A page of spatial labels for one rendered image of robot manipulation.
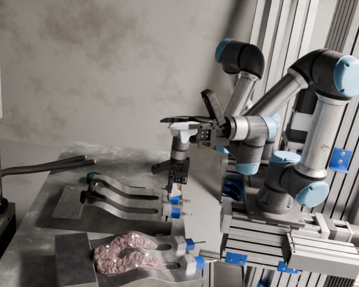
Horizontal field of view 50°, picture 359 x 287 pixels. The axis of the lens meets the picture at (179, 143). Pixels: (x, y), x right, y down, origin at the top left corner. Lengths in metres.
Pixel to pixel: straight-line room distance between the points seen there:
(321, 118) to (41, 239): 1.15
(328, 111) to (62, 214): 1.11
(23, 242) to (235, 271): 1.37
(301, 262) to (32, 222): 1.10
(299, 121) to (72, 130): 2.83
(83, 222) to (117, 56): 2.33
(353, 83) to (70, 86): 3.08
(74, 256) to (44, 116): 2.87
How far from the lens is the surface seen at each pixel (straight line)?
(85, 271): 1.37
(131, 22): 3.69
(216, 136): 1.16
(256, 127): 1.19
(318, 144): 1.37
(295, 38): 3.35
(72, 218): 1.69
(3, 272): 1.57
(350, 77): 1.30
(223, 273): 2.52
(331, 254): 1.64
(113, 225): 1.68
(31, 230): 1.74
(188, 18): 3.62
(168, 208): 1.69
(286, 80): 1.39
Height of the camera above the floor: 1.84
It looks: 24 degrees down
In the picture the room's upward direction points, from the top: 9 degrees clockwise
